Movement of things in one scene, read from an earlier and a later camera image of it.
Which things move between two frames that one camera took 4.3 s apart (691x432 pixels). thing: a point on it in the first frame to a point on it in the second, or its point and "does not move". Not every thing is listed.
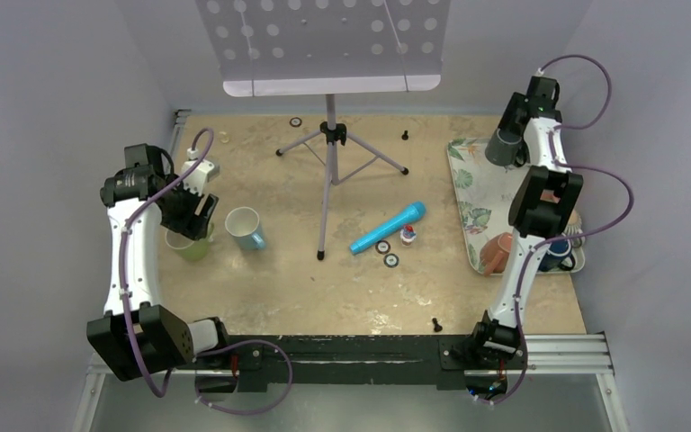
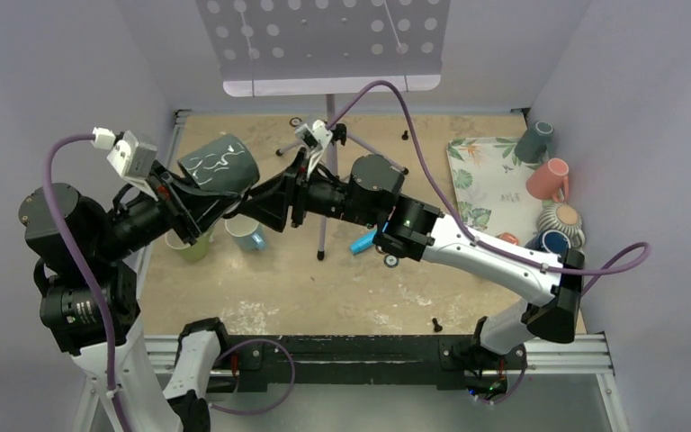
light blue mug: [241, 223] does not move
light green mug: [188, 248] does not move
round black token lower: [390, 260] does not move
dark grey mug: [506, 148] to [224, 166]
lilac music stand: [297, 48] does not move
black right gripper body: [516, 102] to [308, 193]
